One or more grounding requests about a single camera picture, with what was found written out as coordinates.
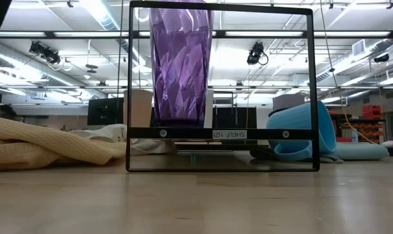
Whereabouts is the purple faceted plastic tumbler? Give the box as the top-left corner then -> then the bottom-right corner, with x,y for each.
149,0 -> 215,128

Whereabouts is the orange plastic cup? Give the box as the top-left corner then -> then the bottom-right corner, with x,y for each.
123,99 -> 153,128

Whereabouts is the lavender plastic cup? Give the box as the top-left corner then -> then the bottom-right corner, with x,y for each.
272,94 -> 306,111

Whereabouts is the bright blue handled mug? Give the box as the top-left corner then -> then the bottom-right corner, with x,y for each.
266,100 -> 337,163

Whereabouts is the white plaid dish towel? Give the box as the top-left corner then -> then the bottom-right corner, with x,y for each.
68,123 -> 179,156

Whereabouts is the grey cloth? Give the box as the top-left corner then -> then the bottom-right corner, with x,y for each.
312,154 -> 345,164

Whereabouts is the yellow-orange waffle cloth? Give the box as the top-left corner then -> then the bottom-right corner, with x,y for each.
0,113 -> 129,172

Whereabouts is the teal cloth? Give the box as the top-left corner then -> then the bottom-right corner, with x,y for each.
334,142 -> 390,161

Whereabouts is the red storage crate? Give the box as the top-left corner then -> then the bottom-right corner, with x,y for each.
361,103 -> 382,120

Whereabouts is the wooden shelf with black frame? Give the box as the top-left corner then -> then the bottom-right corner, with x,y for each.
125,1 -> 320,172

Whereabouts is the black ceiling camera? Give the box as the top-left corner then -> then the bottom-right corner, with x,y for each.
246,41 -> 269,66
29,40 -> 62,66

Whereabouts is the yellow hanging cable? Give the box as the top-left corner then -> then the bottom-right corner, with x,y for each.
318,0 -> 376,144

